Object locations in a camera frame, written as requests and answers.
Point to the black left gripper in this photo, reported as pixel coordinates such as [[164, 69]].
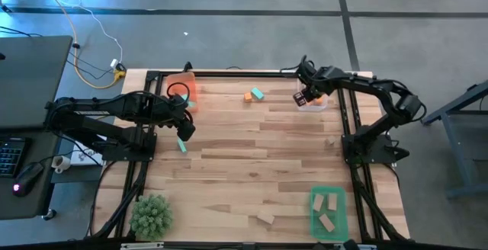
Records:
[[186, 128]]

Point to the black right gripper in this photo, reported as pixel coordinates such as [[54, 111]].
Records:
[[315, 88]]

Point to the long thin teal block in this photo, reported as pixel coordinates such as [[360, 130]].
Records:
[[182, 146]]

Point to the small orange block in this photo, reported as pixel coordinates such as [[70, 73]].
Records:
[[319, 100]]

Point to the teal rectangular block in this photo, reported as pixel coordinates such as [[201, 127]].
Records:
[[257, 93]]

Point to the orange cube block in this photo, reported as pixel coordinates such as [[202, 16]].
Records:
[[248, 97]]

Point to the natural wood rectangular block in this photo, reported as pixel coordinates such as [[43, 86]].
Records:
[[265, 217], [318, 202], [326, 222]]

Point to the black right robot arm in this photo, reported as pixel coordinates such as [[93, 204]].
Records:
[[366, 86]]

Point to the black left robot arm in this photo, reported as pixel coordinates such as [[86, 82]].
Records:
[[114, 107]]

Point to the clear plastic bin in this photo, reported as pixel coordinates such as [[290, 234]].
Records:
[[323, 107]]

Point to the natural wood cube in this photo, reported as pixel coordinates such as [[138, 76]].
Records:
[[330, 141]]

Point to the orange translucent plastic bin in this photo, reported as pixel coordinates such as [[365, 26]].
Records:
[[179, 80]]

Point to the black table clamp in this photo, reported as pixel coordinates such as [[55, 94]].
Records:
[[187, 66]]

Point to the green artificial plant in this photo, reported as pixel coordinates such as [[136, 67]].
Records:
[[150, 216]]

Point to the yellow plug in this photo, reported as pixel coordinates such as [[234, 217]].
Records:
[[119, 75]]

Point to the white plug adapter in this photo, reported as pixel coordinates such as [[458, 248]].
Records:
[[114, 63]]

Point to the white printed booklet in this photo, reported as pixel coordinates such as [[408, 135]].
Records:
[[82, 158]]

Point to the white cup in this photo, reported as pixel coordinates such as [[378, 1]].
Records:
[[61, 163]]

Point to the green translucent plastic bin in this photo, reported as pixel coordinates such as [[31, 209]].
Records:
[[339, 231]]

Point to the black caster wheel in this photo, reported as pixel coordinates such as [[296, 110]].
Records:
[[49, 214]]

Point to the black computer mouse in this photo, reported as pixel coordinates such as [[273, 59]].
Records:
[[26, 179]]

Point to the backlit black keyboard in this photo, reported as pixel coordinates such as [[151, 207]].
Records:
[[10, 156]]

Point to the black desk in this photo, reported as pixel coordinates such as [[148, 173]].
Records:
[[23, 208]]

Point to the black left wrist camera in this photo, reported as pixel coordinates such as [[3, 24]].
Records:
[[178, 103]]

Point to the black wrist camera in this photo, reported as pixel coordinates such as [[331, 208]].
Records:
[[178, 103], [331, 72]]

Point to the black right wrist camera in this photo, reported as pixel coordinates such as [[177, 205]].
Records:
[[331, 72]]

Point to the black aluminium table frame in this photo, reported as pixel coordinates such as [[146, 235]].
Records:
[[248, 74]]

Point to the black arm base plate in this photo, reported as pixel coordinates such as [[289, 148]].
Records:
[[126, 152], [373, 154]]

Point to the silver metal bracket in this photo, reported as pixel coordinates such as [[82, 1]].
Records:
[[366, 247], [141, 246]]

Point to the blue-grey table frame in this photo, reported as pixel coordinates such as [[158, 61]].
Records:
[[463, 166]]

